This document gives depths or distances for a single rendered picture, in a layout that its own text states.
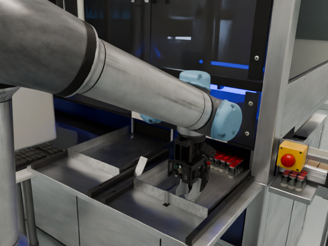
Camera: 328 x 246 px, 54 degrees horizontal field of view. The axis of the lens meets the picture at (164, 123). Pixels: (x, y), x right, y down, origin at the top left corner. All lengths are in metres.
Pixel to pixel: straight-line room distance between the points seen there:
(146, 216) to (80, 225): 1.02
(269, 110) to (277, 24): 0.25
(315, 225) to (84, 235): 1.61
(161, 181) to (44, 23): 0.79
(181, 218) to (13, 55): 0.66
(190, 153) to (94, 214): 1.03
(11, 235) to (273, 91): 0.77
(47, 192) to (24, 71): 1.68
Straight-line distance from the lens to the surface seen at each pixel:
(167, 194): 0.94
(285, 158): 1.02
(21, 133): 1.55
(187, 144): 0.77
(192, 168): 0.79
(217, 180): 1.10
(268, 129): 1.05
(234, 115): 0.60
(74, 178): 1.11
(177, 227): 0.88
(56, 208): 2.01
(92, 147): 1.33
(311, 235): 2.53
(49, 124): 1.60
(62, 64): 0.37
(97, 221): 1.76
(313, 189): 1.16
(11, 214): 0.57
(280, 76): 1.01
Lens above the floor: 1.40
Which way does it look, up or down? 19 degrees down
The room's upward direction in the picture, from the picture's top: 2 degrees clockwise
